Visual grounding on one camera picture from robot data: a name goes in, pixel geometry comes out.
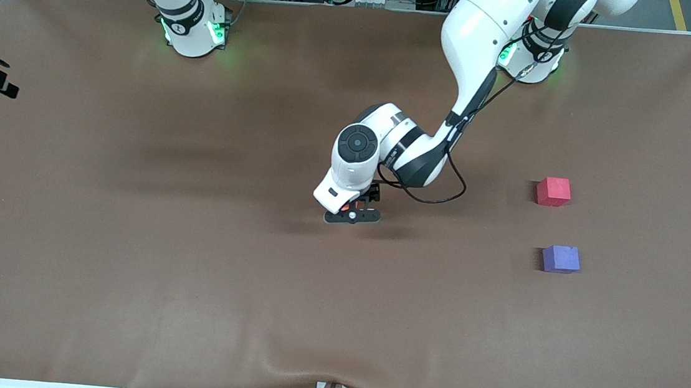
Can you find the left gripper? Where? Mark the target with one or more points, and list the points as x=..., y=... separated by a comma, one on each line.
x=374, y=192

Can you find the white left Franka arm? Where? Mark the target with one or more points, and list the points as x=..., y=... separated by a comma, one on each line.
x=478, y=30

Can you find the brown table mat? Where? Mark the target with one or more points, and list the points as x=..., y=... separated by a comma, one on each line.
x=189, y=268

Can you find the red foam cube block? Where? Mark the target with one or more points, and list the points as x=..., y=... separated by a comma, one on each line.
x=553, y=191

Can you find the purple foam cube block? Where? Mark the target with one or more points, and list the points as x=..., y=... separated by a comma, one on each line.
x=561, y=259

